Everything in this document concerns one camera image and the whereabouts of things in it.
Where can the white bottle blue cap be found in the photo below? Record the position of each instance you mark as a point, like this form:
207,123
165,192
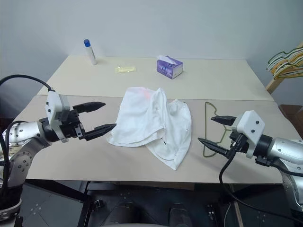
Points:
91,55

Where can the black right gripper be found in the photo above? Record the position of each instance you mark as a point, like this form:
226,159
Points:
239,144

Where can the white garment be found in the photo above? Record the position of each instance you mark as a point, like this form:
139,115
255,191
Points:
137,113

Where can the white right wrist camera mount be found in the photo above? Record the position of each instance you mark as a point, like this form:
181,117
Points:
248,123

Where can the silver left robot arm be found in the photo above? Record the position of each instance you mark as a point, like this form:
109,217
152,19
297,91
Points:
21,132

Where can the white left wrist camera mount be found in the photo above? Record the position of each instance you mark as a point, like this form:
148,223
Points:
54,104

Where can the clothes hangers on rack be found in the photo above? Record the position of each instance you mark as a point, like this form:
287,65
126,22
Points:
274,82

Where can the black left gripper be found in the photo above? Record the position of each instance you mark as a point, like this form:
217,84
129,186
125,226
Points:
69,125

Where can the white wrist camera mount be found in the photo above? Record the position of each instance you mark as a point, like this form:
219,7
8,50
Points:
248,123
54,104

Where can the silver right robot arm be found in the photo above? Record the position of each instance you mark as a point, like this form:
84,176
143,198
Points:
284,146

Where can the dark rounded shape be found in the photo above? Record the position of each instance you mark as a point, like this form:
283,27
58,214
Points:
180,215
132,214

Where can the brown cardboard box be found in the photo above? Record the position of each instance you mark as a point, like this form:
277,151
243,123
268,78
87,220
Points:
292,118

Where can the purple tissue box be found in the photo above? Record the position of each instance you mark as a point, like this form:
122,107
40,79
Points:
169,68

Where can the pale yellow packet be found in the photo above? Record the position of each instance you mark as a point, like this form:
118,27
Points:
125,69

